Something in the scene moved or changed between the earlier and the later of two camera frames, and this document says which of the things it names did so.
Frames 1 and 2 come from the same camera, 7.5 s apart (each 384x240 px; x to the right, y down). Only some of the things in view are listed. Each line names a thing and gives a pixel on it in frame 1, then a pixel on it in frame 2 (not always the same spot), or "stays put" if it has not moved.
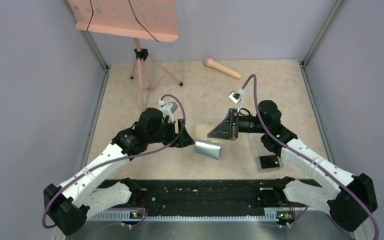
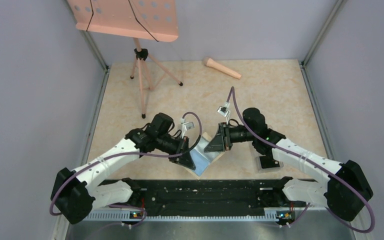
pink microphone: (209, 62) stays put
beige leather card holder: (202, 130) -> (203, 161)
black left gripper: (184, 139) -> (185, 159)
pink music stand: (156, 20) stays put
